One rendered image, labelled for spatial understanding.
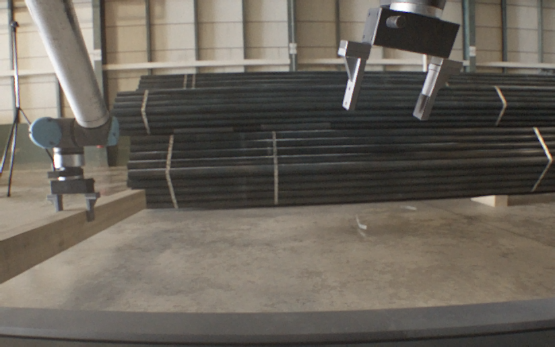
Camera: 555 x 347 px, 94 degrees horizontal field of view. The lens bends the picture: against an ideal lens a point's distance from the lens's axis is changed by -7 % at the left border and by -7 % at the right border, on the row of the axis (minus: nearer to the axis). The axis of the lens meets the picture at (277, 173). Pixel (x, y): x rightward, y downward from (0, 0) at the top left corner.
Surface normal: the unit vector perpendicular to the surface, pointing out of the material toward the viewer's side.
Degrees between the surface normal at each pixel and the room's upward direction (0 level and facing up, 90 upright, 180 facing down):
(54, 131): 90
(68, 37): 129
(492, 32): 90
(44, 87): 90
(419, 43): 114
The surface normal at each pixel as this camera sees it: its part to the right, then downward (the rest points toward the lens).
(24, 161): 0.06, 0.08
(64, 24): 0.71, 0.64
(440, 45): 0.10, 0.47
